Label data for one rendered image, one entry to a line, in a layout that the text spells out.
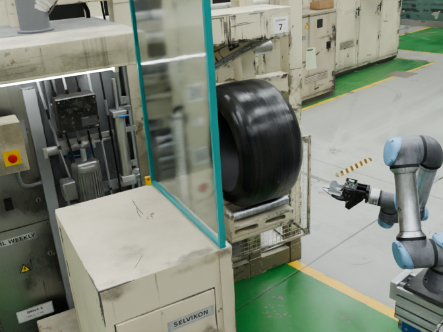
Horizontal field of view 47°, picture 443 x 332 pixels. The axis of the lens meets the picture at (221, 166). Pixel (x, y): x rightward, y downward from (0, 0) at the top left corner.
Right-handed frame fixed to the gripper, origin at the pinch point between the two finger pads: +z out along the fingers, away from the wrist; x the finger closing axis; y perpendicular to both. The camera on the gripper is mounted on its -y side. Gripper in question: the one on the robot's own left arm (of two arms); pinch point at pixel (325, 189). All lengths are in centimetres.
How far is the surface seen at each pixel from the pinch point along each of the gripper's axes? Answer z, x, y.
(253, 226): 29.7, 18.6, -16.8
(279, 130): 22.1, 1.3, 32.4
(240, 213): 35.0, 20.6, -6.3
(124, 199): 61, 67, 46
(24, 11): 123, 19, 86
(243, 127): 36, 8, 37
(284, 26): 38, -62, 45
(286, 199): 17.9, 1.9, -11.6
